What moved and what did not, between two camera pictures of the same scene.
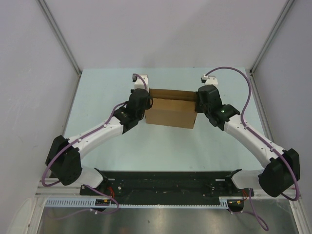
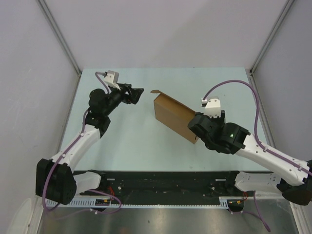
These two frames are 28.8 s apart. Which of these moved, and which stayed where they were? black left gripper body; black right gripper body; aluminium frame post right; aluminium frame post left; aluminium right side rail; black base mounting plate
Moved: black right gripper body; black left gripper body
Stayed: aluminium right side rail; aluminium frame post right; aluminium frame post left; black base mounting plate
